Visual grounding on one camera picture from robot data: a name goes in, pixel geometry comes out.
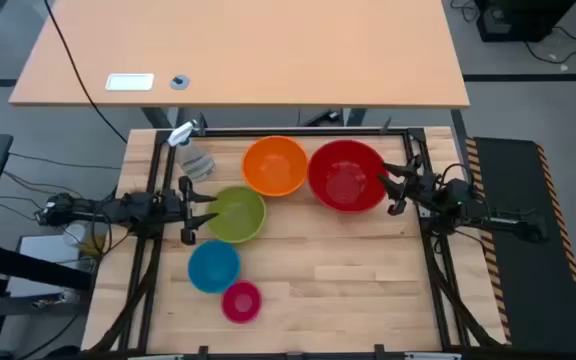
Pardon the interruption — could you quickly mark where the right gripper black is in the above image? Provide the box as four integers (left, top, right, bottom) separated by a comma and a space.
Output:
377, 154, 445, 217

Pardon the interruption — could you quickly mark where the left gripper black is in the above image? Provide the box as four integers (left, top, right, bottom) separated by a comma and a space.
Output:
160, 175, 220, 247

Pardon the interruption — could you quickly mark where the green bowl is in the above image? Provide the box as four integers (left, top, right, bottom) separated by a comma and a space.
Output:
206, 186, 268, 245

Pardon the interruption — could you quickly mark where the blue bowl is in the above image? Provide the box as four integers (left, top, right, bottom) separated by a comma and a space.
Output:
187, 239, 242, 295

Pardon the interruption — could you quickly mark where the orange bowl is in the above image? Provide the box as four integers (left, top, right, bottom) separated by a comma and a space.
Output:
241, 135, 310, 198

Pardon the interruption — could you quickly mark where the small pink bowl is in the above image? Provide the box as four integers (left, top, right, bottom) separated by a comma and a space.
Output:
220, 280, 263, 325

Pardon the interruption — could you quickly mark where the clear spray bottle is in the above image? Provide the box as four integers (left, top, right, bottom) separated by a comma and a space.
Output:
167, 121, 217, 183

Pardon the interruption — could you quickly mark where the large red bowl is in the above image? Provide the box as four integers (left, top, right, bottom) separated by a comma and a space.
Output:
307, 139, 389, 214

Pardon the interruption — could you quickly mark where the white flat device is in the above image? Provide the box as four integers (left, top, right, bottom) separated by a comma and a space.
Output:
105, 73, 156, 92

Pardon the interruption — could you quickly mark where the black hazard-striped floor mat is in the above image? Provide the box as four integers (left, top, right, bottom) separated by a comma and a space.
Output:
464, 136, 576, 354

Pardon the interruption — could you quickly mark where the white low cart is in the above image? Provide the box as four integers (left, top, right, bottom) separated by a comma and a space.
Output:
6, 233, 97, 301

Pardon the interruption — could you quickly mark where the beige wooden desk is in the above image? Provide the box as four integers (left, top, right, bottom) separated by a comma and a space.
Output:
8, 0, 471, 110

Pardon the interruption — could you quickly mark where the black equipment box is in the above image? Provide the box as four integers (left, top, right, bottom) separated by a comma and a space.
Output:
474, 0, 576, 44

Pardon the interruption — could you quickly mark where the black metal table frame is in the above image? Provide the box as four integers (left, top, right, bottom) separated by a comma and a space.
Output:
87, 127, 507, 360

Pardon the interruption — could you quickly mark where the long black cable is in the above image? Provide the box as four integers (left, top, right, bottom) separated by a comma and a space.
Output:
42, 0, 129, 145

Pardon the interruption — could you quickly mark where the black floor cable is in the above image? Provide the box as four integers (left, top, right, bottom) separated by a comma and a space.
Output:
523, 25, 576, 66

